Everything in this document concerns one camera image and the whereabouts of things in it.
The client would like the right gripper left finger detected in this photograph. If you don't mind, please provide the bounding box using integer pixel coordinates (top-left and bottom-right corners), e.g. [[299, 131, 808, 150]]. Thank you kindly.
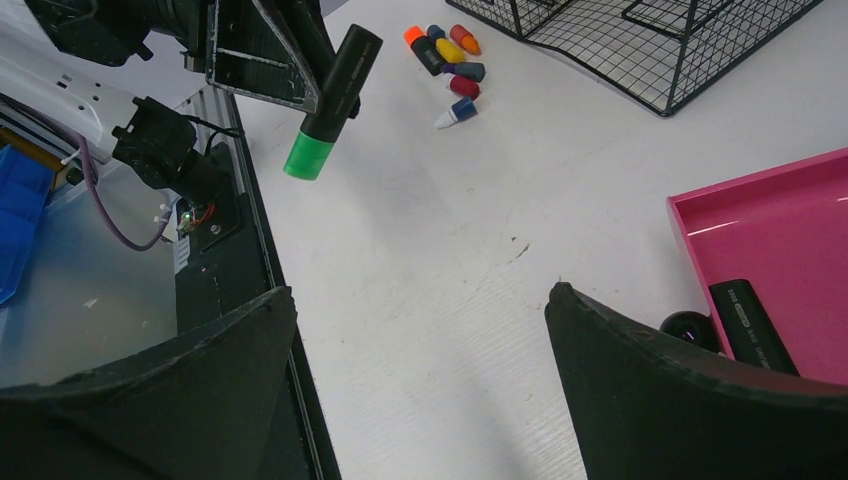
[[1, 287, 297, 479]]

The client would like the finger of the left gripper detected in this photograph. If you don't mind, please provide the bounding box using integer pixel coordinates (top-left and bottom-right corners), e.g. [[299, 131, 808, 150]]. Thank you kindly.
[[278, 1, 336, 115]]

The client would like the orange cap black marker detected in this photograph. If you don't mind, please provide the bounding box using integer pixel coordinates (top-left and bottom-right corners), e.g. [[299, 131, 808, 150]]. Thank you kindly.
[[403, 26, 445, 76]]

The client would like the orange red highlighter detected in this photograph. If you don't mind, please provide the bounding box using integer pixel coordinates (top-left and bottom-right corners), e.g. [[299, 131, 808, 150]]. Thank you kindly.
[[449, 24, 482, 56]]

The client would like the blue plastic bin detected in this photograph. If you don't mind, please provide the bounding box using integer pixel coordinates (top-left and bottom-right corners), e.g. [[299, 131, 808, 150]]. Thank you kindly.
[[1, 145, 54, 303]]

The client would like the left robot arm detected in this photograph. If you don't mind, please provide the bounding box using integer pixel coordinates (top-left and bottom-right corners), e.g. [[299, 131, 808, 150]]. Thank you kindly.
[[1, 1, 382, 205]]

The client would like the green cap black marker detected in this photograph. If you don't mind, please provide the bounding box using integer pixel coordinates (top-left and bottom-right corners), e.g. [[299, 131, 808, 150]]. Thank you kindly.
[[284, 24, 383, 181]]

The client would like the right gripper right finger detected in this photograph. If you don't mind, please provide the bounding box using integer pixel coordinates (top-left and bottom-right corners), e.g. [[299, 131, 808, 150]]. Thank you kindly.
[[544, 282, 847, 479]]

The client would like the yellow highlighter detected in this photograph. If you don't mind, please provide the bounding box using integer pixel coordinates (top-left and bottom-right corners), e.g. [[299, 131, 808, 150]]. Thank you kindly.
[[435, 37, 466, 64]]

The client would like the blue cap white marker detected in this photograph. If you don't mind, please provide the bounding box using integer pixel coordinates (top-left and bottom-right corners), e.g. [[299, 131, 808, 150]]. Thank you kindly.
[[434, 97, 478, 130]]

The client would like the black pink drawer unit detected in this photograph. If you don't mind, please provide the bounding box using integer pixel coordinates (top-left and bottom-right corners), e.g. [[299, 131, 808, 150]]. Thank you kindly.
[[667, 149, 847, 385]]

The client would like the black wire mesh desk organizer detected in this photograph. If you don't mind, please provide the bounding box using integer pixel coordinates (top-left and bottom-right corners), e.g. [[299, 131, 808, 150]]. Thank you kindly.
[[451, 0, 819, 117]]

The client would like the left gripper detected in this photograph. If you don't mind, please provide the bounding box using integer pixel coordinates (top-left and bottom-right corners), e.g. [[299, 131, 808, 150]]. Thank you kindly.
[[26, 0, 322, 114]]

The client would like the black blue marker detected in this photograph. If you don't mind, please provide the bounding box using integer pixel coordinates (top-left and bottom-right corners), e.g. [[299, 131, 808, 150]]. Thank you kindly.
[[709, 279, 799, 376]]

